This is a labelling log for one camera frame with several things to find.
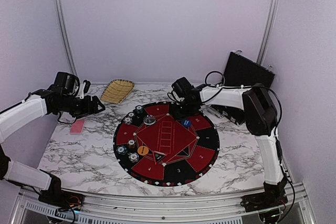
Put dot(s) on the aluminium front rail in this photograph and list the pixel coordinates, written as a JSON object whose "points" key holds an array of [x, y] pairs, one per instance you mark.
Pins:
{"points": [[213, 208]]}

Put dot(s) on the woven bamboo tray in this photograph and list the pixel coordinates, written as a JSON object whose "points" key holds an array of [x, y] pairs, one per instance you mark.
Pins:
{"points": [[117, 90]]}

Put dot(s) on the white blue chip pile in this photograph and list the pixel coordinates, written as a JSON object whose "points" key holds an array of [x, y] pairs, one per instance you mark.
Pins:
{"points": [[133, 157], [127, 120]]}

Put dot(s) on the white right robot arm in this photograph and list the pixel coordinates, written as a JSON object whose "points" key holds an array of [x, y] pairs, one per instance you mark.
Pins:
{"points": [[261, 116]]}

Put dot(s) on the aluminium wall post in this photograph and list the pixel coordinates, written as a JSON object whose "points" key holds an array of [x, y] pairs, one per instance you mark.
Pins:
{"points": [[64, 36], [273, 7]]}

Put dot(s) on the small orange black chip pile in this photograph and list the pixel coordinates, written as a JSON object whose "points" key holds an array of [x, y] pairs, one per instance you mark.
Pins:
{"points": [[131, 143]]}

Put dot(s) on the round red black poker mat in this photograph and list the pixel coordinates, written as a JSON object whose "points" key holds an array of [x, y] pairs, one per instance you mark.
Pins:
{"points": [[190, 151]]}

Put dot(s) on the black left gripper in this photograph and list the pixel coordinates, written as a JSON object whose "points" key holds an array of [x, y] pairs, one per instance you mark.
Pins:
{"points": [[87, 110]]}

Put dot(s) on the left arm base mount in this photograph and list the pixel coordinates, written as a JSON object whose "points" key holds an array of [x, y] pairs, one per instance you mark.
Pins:
{"points": [[55, 196]]}

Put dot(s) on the red playing card deck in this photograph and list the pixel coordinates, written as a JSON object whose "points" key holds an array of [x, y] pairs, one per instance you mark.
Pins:
{"points": [[77, 127]]}

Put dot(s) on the right aluminium wall post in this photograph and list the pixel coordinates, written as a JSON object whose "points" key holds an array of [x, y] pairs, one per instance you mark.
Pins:
{"points": [[273, 7]]}

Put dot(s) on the black triangular button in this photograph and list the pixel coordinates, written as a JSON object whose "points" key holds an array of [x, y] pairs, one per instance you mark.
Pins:
{"points": [[158, 156]]}

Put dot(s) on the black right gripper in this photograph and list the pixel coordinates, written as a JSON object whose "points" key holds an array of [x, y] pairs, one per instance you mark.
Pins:
{"points": [[176, 115]]}

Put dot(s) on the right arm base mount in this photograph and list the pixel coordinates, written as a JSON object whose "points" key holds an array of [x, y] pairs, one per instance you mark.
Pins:
{"points": [[272, 196]]}

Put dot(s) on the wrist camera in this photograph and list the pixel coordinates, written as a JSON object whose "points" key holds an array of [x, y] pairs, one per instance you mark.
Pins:
{"points": [[83, 89], [182, 87]]}

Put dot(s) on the left aluminium wall post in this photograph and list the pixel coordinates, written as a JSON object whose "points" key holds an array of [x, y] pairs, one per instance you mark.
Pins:
{"points": [[64, 36]]}

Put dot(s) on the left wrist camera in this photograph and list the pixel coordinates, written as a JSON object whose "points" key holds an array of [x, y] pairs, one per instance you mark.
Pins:
{"points": [[83, 89]]}

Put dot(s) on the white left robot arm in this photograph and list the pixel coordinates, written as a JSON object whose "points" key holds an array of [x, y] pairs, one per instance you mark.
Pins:
{"points": [[67, 94]]}

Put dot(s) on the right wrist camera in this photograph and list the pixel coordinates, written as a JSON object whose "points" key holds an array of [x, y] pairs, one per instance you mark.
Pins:
{"points": [[182, 87]]}

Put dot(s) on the orange round blind button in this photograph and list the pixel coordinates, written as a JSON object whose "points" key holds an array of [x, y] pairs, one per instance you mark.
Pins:
{"points": [[143, 150]]}

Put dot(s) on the black poker chip case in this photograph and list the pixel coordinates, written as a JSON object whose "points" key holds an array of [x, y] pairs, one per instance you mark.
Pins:
{"points": [[240, 71]]}

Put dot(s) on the clear round dealer button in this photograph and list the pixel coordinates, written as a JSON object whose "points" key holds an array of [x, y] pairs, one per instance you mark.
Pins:
{"points": [[149, 120]]}

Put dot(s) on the blue round blind button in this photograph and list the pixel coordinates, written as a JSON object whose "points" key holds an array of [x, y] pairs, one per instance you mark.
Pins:
{"points": [[186, 123]]}

